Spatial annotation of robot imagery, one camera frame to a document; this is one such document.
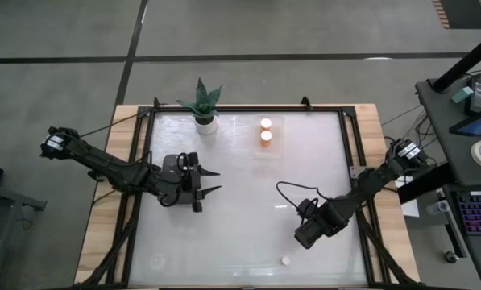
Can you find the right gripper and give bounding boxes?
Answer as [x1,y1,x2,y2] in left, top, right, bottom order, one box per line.
[294,197,348,250]

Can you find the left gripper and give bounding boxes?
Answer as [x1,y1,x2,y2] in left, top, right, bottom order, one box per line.
[155,151,222,213]

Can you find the dark grey plastic bin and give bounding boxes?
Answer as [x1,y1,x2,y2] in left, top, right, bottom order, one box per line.
[161,154,199,205]

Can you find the clear plastic bin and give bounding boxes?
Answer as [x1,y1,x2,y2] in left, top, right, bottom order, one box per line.
[252,114,285,160]

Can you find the green plant in white pot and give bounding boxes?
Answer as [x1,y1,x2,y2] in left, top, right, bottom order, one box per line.
[176,77,224,136]

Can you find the white paper sheet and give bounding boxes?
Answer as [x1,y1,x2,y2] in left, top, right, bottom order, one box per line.
[395,175,421,218]

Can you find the clear water bottle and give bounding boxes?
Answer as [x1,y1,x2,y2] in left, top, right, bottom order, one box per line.
[425,200,450,216]

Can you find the dark grey workstation desk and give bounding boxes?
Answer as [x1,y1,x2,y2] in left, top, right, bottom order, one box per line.
[396,76,481,289]

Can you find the backlit black keyboard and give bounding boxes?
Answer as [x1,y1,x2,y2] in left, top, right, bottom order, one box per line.
[456,191,481,237]

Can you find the small teal box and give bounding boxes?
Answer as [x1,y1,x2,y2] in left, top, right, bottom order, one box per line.
[451,86,475,105]

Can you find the grey metal bench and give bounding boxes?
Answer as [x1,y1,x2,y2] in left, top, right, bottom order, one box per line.
[0,180,48,290]

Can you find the black diagonal pole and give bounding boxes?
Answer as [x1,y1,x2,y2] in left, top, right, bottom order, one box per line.
[431,30,481,93]

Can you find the dark mat striped edges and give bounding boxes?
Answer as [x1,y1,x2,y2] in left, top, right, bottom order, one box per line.
[432,0,481,30]

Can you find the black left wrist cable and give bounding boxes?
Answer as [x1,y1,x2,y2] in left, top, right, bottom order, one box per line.
[158,151,191,208]

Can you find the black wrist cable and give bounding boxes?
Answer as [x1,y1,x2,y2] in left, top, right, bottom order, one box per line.
[158,151,191,208]
[276,180,326,211]

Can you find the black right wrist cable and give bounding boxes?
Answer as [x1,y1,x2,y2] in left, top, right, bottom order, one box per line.
[276,180,326,211]

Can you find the black aluminium table frame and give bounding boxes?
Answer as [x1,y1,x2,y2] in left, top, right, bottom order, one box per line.
[73,103,421,289]

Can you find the thin black cable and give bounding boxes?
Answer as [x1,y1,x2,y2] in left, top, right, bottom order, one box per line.
[80,114,140,139]

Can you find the tangled cable bundle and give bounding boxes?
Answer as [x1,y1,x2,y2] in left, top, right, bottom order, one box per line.
[380,103,441,146]

